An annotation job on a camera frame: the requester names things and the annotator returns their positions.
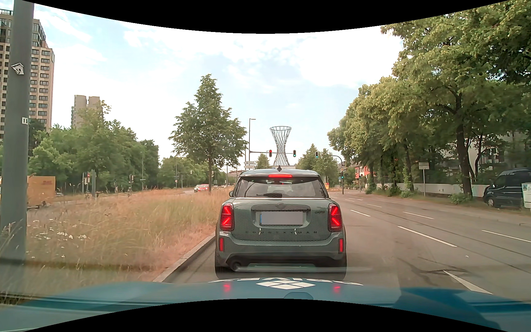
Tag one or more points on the car's own bonnet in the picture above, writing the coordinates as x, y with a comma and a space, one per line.
155, 299

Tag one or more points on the lattice hourglass tower sculpture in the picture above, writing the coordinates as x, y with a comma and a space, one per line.
280, 145

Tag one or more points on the row of large roadside trees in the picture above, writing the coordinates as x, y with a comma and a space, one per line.
454, 92

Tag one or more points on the street lamp post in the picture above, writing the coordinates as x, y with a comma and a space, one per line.
249, 140

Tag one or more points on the wood of green trees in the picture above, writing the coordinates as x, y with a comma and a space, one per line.
95, 156

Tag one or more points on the single tree on median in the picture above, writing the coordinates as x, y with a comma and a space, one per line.
208, 124

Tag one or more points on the group of distant trees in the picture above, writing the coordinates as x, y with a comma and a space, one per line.
316, 161

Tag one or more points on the road sign on post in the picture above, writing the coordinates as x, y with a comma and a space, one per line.
424, 175

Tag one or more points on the road markings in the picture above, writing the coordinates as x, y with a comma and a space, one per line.
427, 236

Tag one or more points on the dark parked van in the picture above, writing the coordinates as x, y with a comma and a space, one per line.
514, 186

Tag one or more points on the dry grass median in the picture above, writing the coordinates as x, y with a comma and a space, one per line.
122, 230

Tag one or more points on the grey-green hatchback car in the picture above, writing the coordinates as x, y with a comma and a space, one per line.
280, 230

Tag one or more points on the grey asphalt road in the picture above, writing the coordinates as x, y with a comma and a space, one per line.
413, 258

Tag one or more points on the white low wall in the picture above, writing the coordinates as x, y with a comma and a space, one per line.
431, 188

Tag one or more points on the yellow delivery van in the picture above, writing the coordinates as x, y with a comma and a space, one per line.
39, 190

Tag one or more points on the pavement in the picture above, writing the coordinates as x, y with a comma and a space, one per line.
477, 206

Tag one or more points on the distant beige tower building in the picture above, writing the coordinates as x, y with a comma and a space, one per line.
81, 108

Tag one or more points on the red car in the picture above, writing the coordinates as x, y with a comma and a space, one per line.
202, 187

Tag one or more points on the tall grey pole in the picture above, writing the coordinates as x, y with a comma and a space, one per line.
15, 138

